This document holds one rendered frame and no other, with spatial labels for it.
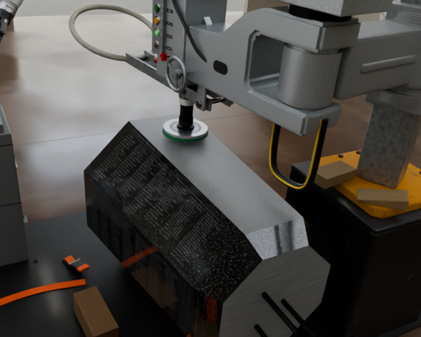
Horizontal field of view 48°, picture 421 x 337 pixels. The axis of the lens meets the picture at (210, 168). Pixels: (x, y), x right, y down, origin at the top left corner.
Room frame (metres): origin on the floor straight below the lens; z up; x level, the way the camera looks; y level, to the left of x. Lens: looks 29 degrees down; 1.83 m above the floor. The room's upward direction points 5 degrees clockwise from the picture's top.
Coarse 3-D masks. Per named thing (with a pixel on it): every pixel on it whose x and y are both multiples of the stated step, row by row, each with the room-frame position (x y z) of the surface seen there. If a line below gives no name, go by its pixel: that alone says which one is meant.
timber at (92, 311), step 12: (96, 288) 1.72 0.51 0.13; (84, 300) 1.64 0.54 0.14; (96, 300) 1.64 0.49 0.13; (84, 312) 1.56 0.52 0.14; (96, 312) 1.57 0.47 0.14; (108, 312) 1.58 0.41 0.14; (84, 324) 1.53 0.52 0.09; (96, 324) 1.50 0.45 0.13; (108, 324) 1.50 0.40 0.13; (96, 336) 1.44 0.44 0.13; (108, 336) 1.47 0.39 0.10
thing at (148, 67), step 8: (128, 56) 2.33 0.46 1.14; (152, 56) 2.36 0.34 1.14; (136, 64) 2.27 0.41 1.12; (144, 64) 2.21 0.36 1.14; (152, 64) 2.34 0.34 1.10; (144, 72) 2.21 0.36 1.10; (152, 72) 2.16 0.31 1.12; (160, 80) 2.11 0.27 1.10; (184, 96) 1.96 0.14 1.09; (192, 96) 1.92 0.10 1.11; (216, 96) 1.97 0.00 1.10; (200, 104) 1.82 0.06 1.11; (208, 104) 1.84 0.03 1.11
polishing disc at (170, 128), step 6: (174, 120) 2.11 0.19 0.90; (198, 120) 2.14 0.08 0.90; (168, 126) 2.03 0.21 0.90; (174, 126) 2.04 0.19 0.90; (198, 126) 2.06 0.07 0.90; (204, 126) 2.07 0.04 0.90; (168, 132) 1.97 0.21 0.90; (174, 132) 1.97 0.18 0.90; (180, 132) 1.98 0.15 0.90; (186, 132) 1.98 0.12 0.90; (192, 132) 1.99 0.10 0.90; (198, 132) 2.00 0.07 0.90; (204, 132) 2.00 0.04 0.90; (186, 138) 1.94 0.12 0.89; (192, 138) 1.95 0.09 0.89
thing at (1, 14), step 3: (0, 12) 2.25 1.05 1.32; (3, 12) 2.25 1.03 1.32; (0, 15) 2.23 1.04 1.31; (3, 15) 2.24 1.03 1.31; (6, 15) 2.25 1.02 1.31; (9, 15) 2.26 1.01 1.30; (0, 18) 2.23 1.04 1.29; (6, 18) 2.24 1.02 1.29; (9, 18) 2.26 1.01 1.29; (0, 21) 2.21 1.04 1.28; (9, 21) 2.26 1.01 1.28; (0, 24) 2.21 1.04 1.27; (9, 24) 2.27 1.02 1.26
